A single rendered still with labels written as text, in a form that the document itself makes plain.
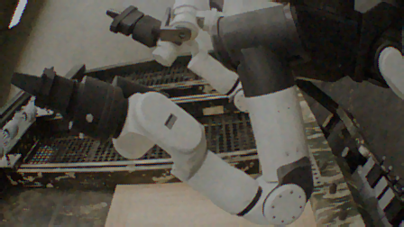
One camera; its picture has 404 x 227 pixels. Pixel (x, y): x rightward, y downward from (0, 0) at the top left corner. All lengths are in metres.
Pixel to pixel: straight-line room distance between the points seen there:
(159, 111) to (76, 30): 6.03
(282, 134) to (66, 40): 6.20
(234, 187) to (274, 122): 0.12
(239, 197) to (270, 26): 0.27
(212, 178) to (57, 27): 6.21
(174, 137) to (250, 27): 0.20
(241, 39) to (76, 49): 6.11
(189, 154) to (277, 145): 0.14
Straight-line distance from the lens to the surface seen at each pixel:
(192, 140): 0.61
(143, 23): 1.20
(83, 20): 6.53
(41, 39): 6.95
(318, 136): 1.37
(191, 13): 0.87
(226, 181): 0.65
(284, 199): 0.66
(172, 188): 1.22
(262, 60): 0.64
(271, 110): 0.64
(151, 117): 0.60
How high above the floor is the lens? 1.45
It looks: 11 degrees down
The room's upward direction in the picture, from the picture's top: 60 degrees counter-clockwise
